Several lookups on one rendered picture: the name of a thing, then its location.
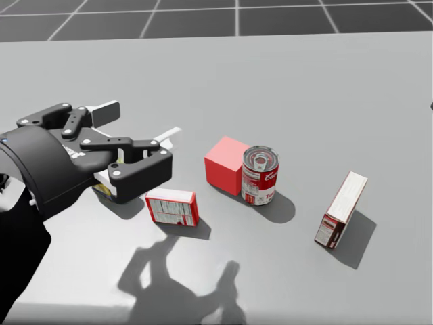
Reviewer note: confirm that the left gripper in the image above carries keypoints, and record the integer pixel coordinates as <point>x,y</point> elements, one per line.
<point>40,162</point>

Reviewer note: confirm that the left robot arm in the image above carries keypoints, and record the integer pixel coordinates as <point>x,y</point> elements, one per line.
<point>18,257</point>

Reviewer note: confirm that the pink cube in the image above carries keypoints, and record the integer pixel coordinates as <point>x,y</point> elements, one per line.
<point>223,171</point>

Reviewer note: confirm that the white and yellow carton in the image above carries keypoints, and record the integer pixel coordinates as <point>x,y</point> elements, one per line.
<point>101,179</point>

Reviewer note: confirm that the red and white can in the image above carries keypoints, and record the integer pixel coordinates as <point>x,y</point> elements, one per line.
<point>260,179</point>

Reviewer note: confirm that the red and white carton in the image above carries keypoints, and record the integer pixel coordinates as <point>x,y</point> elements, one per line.
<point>341,210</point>

